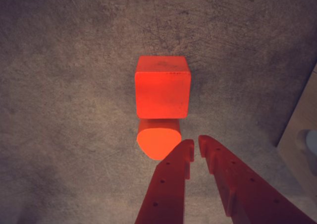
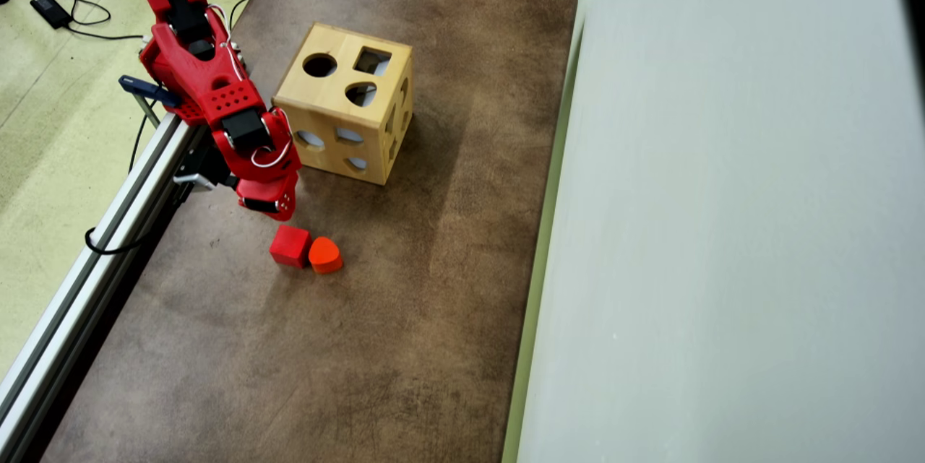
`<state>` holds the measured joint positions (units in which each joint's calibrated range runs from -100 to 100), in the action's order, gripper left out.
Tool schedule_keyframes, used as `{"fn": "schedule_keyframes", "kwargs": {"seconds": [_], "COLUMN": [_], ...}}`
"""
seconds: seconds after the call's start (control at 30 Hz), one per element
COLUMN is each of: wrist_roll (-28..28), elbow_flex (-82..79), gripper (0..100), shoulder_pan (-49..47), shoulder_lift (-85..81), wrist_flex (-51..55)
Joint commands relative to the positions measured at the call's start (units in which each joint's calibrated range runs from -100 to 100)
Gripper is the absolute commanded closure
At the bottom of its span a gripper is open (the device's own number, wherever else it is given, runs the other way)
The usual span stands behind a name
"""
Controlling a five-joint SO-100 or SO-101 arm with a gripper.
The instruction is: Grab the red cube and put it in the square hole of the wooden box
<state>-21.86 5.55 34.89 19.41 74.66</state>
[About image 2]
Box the wooden shape sorter box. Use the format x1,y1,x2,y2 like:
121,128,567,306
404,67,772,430
271,22,414,186

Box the blue table clamp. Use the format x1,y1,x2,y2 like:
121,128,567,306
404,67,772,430
119,75,181,124

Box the red wooden cube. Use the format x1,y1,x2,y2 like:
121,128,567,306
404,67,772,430
270,225,313,269

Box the orange rounded triangle block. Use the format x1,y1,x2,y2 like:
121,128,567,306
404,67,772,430
308,235,345,275

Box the black camera cable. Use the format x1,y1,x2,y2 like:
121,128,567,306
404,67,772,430
84,227,156,256

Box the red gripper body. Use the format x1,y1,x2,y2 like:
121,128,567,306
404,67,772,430
235,170,301,222

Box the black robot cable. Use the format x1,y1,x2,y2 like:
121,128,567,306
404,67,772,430
129,115,150,173

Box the aluminium profile rail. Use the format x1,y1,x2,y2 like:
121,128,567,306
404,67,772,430
0,113,207,463

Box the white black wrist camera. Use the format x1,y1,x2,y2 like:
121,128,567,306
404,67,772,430
172,149,233,194

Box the black power adapter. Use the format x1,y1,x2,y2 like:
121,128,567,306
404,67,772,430
30,0,74,30

